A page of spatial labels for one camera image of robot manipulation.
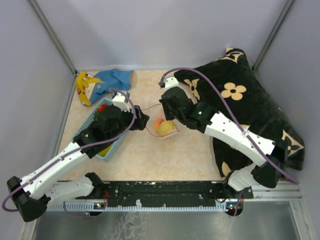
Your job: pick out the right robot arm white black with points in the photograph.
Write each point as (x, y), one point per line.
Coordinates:
(268, 157)

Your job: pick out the clear zip bag orange zipper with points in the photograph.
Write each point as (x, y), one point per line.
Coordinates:
(155, 112)

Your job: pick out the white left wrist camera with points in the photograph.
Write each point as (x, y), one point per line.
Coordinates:
(120, 101)

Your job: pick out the blue cloth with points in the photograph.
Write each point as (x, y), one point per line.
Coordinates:
(114, 78)

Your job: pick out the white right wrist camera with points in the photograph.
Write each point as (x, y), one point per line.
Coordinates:
(169, 83)

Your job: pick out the grey slotted cable duct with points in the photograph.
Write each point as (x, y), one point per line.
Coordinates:
(91, 206)

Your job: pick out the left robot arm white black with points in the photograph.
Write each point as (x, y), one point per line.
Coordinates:
(34, 193)

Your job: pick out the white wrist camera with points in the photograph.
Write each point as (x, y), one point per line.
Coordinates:
(120, 101)
(169, 83)

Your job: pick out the black floral pillow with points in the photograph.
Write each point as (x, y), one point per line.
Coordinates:
(250, 103)

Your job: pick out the yellow pear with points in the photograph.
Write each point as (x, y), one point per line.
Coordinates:
(165, 128)

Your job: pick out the yellow pikachu plush toy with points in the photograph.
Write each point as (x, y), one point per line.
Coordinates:
(84, 86)

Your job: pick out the orange peach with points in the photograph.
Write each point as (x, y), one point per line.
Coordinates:
(157, 123)

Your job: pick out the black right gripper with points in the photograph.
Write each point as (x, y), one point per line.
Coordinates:
(168, 116)

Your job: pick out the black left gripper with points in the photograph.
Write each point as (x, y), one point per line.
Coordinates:
(140, 122)

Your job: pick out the yellow mango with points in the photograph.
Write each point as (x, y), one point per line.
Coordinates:
(104, 152)

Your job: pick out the red strawberry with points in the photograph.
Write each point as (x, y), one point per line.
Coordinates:
(101, 107)

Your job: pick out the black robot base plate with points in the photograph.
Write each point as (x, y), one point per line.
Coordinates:
(163, 193)

